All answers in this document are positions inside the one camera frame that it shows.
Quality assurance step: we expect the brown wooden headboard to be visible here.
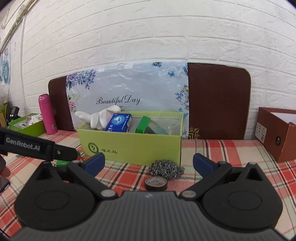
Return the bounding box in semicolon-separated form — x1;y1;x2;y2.
48;63;251;139

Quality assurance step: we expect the light green cardboard box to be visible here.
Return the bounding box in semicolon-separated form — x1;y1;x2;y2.
77;111;183;166

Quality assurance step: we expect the dark blue box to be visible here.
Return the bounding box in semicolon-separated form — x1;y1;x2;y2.
105;113;132;133

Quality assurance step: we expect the white glove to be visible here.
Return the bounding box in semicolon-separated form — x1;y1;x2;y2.
75;105;121;130

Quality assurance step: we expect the floral plastic pillow bag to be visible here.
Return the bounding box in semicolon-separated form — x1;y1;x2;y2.
65;61;189;138

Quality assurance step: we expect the clear plastic cup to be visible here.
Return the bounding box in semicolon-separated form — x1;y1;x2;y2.
152;110;183;136

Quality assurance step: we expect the brown cardboard box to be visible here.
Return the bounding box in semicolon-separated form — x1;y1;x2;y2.
255;108;296;163

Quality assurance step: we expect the green colourful small box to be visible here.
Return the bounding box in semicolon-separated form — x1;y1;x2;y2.
135;116;151;133

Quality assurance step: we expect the small green open box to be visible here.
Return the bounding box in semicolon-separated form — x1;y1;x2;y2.
9;113;46;137

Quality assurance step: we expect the dark green box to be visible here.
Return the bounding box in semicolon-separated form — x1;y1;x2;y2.
53;160;70;167

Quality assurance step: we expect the purple blue tall box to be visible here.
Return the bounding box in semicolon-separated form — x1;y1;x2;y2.
145;122;168;135

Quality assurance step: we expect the steel wool scrubber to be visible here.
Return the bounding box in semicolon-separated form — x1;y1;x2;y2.
148;160;185;180

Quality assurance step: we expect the pink thermos bottle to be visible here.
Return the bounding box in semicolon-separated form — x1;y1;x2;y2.
38;94;58;135

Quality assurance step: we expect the person left hand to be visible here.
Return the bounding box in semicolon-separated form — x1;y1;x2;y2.
0;156;11;177

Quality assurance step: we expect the black tape roll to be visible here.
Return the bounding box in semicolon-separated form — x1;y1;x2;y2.
144;176;168;191

